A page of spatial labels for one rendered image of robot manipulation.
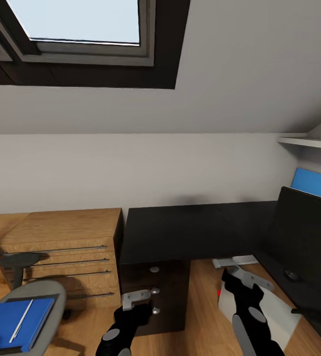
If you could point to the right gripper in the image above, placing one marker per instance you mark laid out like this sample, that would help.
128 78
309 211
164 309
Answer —
234 285

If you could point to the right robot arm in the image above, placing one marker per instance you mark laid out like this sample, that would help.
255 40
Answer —
249 323

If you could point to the swivel chair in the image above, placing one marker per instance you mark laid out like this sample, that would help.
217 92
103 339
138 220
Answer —
42 289

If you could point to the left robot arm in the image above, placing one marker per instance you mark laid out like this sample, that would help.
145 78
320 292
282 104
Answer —
117 340

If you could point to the mouse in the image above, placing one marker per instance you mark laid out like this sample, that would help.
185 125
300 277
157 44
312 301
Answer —
292 275

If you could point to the folder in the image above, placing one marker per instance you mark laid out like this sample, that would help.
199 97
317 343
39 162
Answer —
10 316

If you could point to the monitor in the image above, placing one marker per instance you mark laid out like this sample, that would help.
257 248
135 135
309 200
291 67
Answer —
294 237

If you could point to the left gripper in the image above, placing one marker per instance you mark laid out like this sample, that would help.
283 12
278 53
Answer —
139 315

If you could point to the pen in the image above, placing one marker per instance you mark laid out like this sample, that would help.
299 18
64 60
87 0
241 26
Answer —
18 327

